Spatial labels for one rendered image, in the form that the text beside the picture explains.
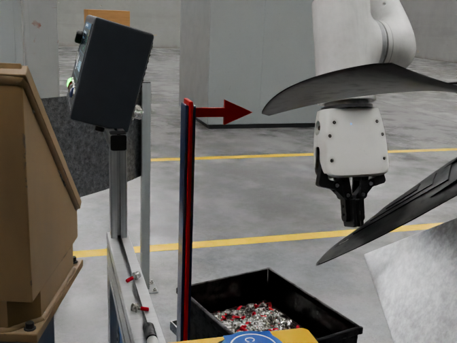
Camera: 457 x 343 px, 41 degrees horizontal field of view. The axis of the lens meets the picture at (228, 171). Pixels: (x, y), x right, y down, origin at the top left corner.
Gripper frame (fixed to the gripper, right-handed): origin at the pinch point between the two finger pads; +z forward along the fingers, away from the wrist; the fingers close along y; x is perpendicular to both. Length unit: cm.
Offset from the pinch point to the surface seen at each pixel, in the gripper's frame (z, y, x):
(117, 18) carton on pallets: -238, 53, 740
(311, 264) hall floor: 39, 88, 218
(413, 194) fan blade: -2.4, 4.4, -8.9
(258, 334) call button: 4, -30, -44
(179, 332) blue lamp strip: 9.7, -29.9, -18.5
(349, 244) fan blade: 3.7, -4.3, -6.9
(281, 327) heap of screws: 15.8, -11.1, 2.7
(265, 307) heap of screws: 14.0, -11.2, 8.7
